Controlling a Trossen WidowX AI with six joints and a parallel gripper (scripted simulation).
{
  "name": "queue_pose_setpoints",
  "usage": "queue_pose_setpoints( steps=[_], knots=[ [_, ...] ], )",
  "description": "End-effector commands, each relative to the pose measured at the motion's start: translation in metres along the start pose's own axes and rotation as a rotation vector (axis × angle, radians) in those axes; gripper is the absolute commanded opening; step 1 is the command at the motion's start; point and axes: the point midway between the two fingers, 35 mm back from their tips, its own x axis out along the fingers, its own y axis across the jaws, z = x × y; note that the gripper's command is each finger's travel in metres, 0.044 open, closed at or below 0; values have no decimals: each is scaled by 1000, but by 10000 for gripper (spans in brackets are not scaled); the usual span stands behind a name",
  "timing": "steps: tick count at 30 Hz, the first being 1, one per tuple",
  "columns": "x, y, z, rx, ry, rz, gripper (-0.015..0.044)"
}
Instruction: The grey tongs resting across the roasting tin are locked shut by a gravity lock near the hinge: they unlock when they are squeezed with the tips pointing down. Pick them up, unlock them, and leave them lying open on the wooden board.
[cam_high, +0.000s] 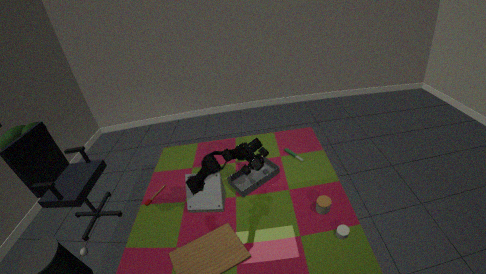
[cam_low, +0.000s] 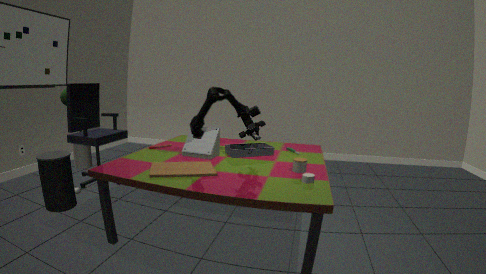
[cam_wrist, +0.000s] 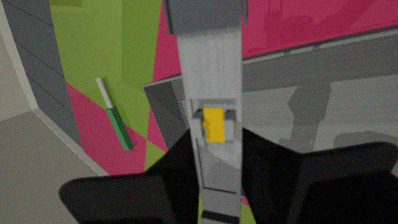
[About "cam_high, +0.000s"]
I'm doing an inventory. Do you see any wooden board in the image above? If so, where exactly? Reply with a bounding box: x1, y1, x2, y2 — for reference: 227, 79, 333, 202
169, 223, 251, 274

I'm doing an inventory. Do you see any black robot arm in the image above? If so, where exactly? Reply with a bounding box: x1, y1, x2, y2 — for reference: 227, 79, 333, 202
186, 138, 265, 195

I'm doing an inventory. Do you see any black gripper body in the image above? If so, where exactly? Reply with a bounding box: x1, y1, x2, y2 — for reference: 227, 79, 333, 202
241, 147, 269, 176

